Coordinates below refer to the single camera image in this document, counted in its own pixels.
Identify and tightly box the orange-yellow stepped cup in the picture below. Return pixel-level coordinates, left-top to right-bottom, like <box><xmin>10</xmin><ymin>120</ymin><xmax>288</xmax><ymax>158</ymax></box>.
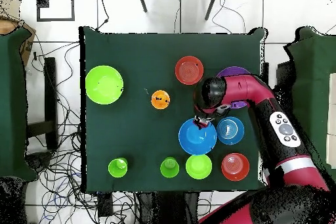
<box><xmin>150</xmin><ymin>89</ymin><xmax>171</xmax><ymax>110</ymax></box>

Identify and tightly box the orange bowl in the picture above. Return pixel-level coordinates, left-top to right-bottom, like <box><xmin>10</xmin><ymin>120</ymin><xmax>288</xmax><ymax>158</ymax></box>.
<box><xmin>175</xmin><ymin>55</ymin><xmax>205</xmax><ymax>86</ymax></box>
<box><xmin>220</xmin><ymin>152</ymin><xmax>251</xmax><ymax>182</ymax></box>

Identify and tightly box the large blue bowl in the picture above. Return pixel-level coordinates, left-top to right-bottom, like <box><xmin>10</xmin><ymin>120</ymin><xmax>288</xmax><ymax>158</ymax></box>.
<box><xmin>178</xmin><ymin>117</ymin><xmax>218</xmax><ymax>156</ymax></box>

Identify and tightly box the small blue bowl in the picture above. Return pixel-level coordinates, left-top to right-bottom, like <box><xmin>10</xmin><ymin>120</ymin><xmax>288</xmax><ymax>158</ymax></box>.
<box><xmin>216</xmin><ymin>116</ymin><xmax>245</xmax><ymax>146</ymax></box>

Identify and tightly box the small light green bowl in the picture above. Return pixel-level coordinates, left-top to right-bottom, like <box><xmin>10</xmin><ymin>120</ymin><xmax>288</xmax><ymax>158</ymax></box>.
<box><xmin>185</xmin><ymin>154</ymin><xmax>213</xmax><ymax>181</ymax></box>

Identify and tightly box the purple bowl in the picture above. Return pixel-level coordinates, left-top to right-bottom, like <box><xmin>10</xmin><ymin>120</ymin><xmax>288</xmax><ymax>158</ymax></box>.
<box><xmin>215</xmin><ymin>66</ymin><xmax>253</xmax><ymax>110</ymax></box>

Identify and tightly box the dark green tablecloth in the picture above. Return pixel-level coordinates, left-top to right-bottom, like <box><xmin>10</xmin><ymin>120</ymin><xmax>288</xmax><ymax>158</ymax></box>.
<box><xmin>79</xmin><ymin>26</ymin><xmax>266</xmax><ymax>193</ymax></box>

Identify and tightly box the black box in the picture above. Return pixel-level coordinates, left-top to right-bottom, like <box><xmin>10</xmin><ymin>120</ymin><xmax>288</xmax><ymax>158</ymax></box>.
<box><xmin>274</xmin><ymin>60</ymin><xmax>296</xmax><ymax>109</ymax></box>

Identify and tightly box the green stepped cup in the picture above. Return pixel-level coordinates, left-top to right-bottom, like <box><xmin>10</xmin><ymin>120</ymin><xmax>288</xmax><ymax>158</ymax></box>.
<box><xmin>108</xmin><ymin>157</ymin><xmax>129</xmax><ymax>179</ymax></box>

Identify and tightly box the large green bowl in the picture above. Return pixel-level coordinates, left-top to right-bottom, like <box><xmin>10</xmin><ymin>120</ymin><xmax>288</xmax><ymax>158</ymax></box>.
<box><xmin>85</xmin><ymin>65</ymin><xmax>124</xmax><ymax>106</ymax></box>

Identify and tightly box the black tripod leg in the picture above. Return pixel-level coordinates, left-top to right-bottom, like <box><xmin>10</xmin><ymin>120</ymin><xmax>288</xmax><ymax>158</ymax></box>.
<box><xmin>204</xmin><ymin>0</ymin><xmax>221</xmax><ymax>22</ymax></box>
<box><xmin>136</xmin><ymin>0</ymin><xmax>148</xmax><ymax>14</ymax></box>

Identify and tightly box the green cloth side table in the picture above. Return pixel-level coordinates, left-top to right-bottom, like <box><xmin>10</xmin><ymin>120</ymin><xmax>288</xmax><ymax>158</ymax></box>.
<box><xmin>0</xmin><ymin>28</ymin><xmax>38</xmax><ymax>182</ymax></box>
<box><xmin>283</xmin><ymin>26</ymin><xmax>336</xmax><ymax>183</ymax></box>

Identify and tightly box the black floor stand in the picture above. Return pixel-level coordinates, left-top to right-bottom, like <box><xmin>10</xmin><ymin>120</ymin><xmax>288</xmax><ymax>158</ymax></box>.
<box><xmin>26</xmin><ymin>56</ymin><xmax>59</xmax><ymax>151</ymax></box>

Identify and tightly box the grey stand base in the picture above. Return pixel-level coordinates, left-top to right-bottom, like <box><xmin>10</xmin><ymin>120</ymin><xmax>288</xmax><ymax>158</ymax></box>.
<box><xmin>24</xmin><ymin>151</ymin><xmax>53</xmax><ymax>173</ymax></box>

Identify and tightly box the brown cardboard box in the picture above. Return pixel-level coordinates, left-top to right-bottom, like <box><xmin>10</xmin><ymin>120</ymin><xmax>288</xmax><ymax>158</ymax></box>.
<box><xmin>0</xmin><ymin>18</ymin><xmax>37</xmax><ymax>65</ymax></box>

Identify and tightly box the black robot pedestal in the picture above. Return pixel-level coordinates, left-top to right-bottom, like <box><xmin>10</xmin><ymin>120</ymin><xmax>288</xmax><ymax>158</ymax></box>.
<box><xmin>136</xmin><ymin>191</ymin><xmax>201</xmax><ymax>224</ymax></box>

